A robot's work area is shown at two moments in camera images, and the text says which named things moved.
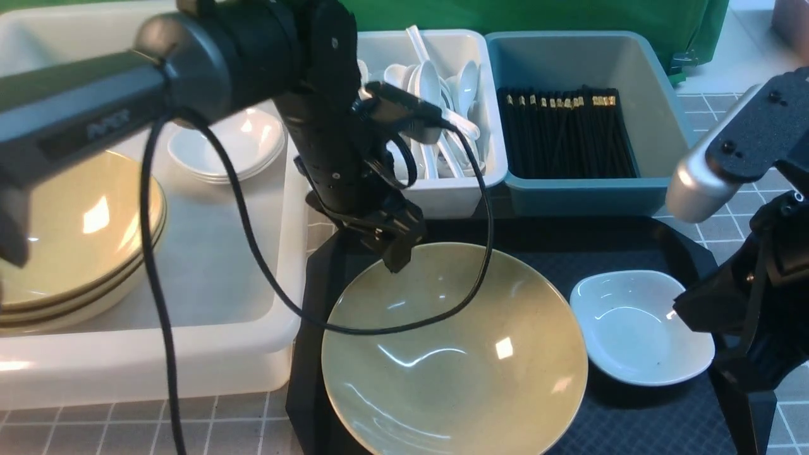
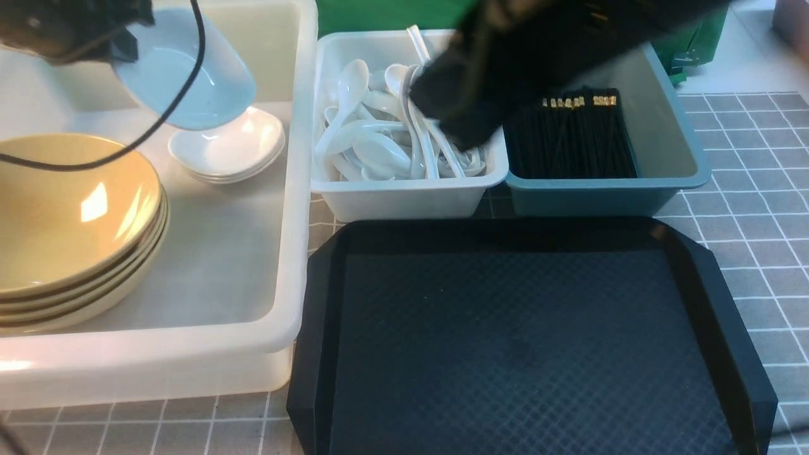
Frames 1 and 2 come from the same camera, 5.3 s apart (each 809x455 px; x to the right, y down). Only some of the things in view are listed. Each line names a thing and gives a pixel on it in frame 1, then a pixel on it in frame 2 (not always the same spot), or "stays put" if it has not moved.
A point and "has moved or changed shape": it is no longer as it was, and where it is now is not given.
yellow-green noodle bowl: [506, 374] → [73, 240]
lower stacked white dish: [237, 179] stays put
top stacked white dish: [251, 141] stays put
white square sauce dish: [628, 322] has moved or changed shape
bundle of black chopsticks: [576, 133] stays put
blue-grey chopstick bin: [659, 143] stays put
